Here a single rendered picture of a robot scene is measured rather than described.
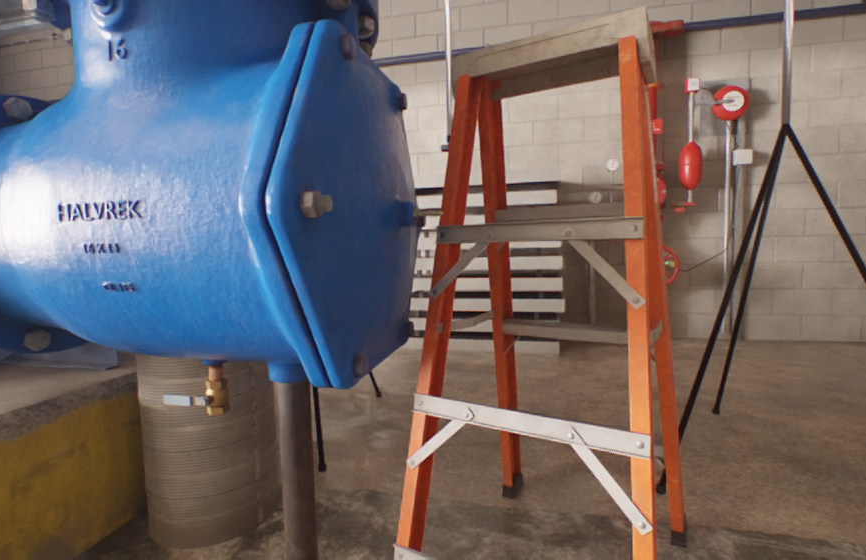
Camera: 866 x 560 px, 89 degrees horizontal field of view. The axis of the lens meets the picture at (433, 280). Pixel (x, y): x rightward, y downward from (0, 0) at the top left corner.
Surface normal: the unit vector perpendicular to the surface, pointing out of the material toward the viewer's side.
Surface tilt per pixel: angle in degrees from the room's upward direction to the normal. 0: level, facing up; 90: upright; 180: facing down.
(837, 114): 90
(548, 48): 88
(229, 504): 90
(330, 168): 87
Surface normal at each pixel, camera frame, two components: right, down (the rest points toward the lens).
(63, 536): 0.97, 0.00
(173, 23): 0.17, 0.07
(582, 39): -0.51, 0.04
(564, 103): -0.22, 0.07
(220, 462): 0.50, 0.05
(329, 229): 0.89, 0.05
